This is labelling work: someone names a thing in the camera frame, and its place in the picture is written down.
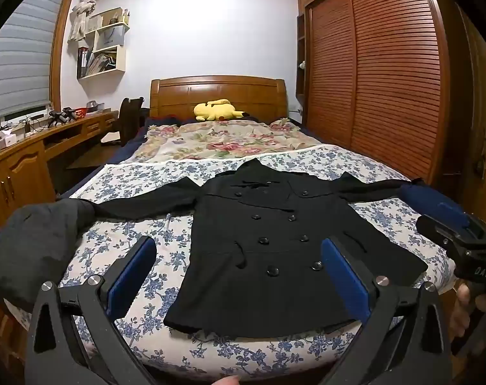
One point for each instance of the yellow plush toy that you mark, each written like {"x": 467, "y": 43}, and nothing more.
{"x": 216, "y": 110}

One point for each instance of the navy blue bed cover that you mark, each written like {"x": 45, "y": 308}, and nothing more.
{"x": 106, "y": 164}

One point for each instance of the white figurine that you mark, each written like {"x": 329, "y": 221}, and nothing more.
{"x": 302, "y": 65}

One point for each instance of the dark grey cloth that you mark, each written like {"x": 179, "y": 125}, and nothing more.
{"x": 26, "y": 248}

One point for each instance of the pink floral quilt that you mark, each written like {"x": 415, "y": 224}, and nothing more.
{"x": 226, "y": 140}

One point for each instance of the navy blue cushion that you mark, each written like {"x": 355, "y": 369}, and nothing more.
{"x": 419, "y": 196}

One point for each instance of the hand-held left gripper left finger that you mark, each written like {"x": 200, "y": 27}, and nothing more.
{"x": 130, "y": 276}

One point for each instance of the black gadget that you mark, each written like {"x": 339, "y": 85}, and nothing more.
{"x": 60, "y": 116}

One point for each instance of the person's right hand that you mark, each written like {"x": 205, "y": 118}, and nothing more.
{"x": 464, "y": 308}

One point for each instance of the small white box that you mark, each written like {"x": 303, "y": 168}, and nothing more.
{"x": 7, "y": 140}

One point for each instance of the wooden desk cabinet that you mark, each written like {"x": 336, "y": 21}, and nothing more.
{"x": 22, "y": 168}

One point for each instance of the wooden louvred wardrobe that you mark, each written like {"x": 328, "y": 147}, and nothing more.
{"x": 367, "y": 68}

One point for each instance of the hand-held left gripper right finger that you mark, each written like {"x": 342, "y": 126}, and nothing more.
{"x": 343, "y": 280}

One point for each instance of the person's left hand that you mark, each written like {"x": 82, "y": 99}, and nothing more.
{"x": 226, "y": 381}

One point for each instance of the wooden window frame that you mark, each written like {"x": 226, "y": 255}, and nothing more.
{"x": 59, "y": 48}

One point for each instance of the white wall shelf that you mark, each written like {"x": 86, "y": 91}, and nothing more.
{"x": 106, "y": 40}

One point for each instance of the dark brown chair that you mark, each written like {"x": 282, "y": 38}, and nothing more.
{"x": 128, "y": 120}

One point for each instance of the bed with floral sheet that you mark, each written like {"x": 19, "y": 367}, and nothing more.
{"x": 126, "y": 192}

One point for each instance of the silver bowl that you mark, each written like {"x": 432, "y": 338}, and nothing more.
{"x": 94, "y": 105}

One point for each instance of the red basket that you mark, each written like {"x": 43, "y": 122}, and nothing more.
{"x": 80, "y": 113}

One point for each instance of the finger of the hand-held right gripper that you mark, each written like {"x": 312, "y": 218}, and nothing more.
{"x": 451, "y": 213}
{"x": 447, "y": 234}

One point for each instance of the grey window blind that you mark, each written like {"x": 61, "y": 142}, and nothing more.
{"x": 18, "y": 56}

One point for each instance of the black double-breasted coat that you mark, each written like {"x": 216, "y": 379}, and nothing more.
{"x": 267, "y": 268}

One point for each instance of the wooden door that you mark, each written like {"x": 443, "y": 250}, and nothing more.
{"x": 471, "y": 88}

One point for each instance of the wooden bed headboard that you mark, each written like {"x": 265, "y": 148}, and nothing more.
{"x": 226, "y": 88}

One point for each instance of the tied beige curtain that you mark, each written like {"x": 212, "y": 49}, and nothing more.
{"x": 82, "y": 12}

